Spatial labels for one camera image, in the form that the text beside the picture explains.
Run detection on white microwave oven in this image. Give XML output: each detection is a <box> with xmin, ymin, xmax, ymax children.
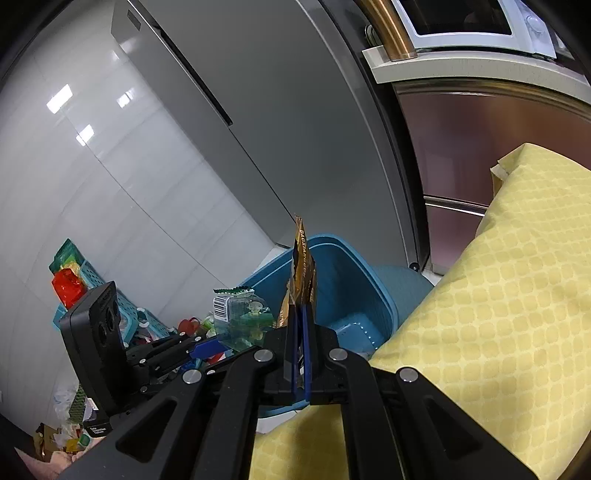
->
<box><xmin>392</xmin><ymin>0</ymin><xmax>559</xmax><ymax>60</ymax></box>

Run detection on yellow checked tablecloth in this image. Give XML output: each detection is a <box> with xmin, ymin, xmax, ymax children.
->
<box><xmin>249</xmin><ymin>143</ymin><xmax>591</xmax><ymax>480</ymax></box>

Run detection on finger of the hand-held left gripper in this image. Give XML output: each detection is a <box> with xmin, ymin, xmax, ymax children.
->
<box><xmin>126</xmin><ymin>335</ymin><xmax>230</xmax><ymax>371</ymax></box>

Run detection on maroon kitchen cabinets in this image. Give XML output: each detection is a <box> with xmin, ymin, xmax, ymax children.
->
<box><xmin>392</xmin><ymin>85</ymin><xmax>591</xmax><ymax>278</ymax></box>

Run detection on teal plastic basket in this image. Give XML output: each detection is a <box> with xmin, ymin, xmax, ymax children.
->
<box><xmin>53</xmin><ymin>258</ymin><xmax>177</xmax><ymax>344</ymax></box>

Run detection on green packet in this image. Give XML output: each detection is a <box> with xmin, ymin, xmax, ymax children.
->
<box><xmin>50</xmin><ymin>239</ymin><xmax>88</xmax><ymax>274</ymax></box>

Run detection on clear green-edged candy wrapper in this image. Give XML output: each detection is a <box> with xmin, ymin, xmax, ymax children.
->
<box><xmin>213</xmin><ymin>287</ymin><xmax>276</xmax><ymax>354</ymax></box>

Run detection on gold snack wrapper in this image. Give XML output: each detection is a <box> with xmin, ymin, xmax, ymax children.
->
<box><xmin>276</xmin><ymin>215</ymin><xmax>320</xmax><ymax>326</ymax></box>

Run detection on bronze metal pole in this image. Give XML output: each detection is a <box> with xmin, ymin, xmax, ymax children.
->
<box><xmin>359</xmin><ymin>0</ymin><xmax>419</xmax><ymax>62</ymax></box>

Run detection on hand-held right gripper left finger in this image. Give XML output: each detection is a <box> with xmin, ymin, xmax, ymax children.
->
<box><xmin>58</xmin><ymin>305</ymin><xmax>303</xmax><ymax>480</ymax></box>

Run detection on blue plastic trash bin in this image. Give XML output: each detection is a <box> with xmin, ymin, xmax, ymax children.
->
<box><xmin>240</xmin><ymin>234</ymin><xmax>400</xmax><ymax>421</ymax></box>

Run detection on blue-grey bin lid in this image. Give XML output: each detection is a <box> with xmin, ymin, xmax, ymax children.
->
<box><xmin>369</xmin><ymin>264</ymin><xmax>435</xmax><ymax>335</ymax></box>

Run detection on red-orange packet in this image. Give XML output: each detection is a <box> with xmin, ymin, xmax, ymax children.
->
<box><xmin>52</xmin><ymin>269</ymin><xmax>88</xmax><ymax>310</ymax></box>

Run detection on pile of crumpled wrappers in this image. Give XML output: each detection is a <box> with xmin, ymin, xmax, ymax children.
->
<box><xmin>33</xmin><ymin>381</ymin><xmax>103</xmax><ymax>464</ymax></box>

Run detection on grey refrigerator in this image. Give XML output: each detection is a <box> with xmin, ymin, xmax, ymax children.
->
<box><xmin>111</xmin><ymin>0</ymin><xmax>419</xmax><ymax>278</ymax></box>

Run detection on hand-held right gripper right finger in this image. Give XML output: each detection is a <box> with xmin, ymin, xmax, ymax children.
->
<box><xmin>302</xmin><ymin>307</ymin><xmax>539</xmax><ymax>480</ymax></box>

